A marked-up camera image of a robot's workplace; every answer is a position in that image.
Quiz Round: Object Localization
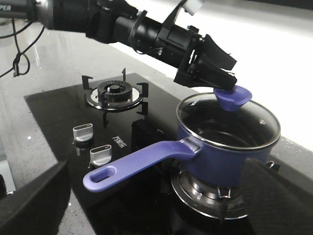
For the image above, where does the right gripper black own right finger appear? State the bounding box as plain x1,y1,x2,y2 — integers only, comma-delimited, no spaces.
241,159,313,235

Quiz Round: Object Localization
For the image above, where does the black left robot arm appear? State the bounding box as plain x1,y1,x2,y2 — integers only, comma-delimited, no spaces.
0,0,237,235

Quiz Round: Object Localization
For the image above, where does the far gas burner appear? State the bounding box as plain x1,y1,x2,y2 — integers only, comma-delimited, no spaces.
86,80,143,112

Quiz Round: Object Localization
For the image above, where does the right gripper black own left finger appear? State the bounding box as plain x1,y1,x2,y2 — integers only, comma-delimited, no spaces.
0,161,70,235

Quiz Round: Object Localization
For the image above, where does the far black pan support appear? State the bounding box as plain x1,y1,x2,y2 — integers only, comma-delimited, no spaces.
82,68,149,128

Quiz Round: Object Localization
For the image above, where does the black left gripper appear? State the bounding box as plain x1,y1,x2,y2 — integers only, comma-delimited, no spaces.
174,34,237,90

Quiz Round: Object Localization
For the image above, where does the gas burner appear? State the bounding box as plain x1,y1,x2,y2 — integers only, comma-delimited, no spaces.
170,168,250,220
86,80,143,112

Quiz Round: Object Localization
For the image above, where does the silver stove knob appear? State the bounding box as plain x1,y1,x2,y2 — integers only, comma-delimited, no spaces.
89,144,112,167
72,123,93,142

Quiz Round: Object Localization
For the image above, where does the silver stove knob far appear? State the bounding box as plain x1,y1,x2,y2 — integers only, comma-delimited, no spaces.
72,123,93,142

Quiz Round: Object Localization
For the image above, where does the front gas burner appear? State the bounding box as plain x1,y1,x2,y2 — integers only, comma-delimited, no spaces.
170,168,250,220

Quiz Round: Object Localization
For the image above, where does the glass lid with blue knob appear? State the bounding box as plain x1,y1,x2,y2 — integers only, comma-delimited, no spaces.
176,86,281,150

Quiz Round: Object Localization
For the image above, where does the blue saucepan with handle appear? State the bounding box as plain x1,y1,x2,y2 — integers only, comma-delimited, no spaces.
83,92,281,193

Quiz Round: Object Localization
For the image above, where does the silver stove knob near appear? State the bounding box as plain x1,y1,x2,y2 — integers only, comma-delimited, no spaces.
89,144,112,167

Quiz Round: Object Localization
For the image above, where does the black cable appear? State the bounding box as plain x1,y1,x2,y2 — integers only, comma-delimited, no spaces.
0,18,46,78

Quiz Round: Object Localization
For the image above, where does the black glass gas cooktop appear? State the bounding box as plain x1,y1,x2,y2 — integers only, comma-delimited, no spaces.
23,72,313,235

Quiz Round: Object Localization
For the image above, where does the black pan support grate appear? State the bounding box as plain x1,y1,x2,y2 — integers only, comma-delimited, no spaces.
168,159,282,226

